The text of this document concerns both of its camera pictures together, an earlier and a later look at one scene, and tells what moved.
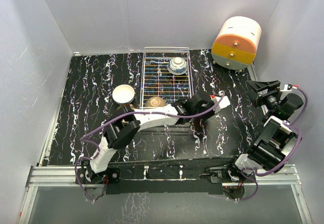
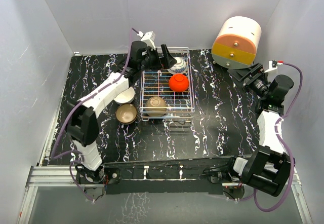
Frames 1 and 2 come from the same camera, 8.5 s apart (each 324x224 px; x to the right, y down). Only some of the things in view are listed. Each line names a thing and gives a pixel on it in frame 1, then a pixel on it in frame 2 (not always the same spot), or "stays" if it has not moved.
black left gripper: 210,114 → 168,60
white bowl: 123,94 stays
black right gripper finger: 258,85 → 245,73
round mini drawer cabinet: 236,43 stays
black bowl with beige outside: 155,101 stays
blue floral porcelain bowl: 177,66 stays
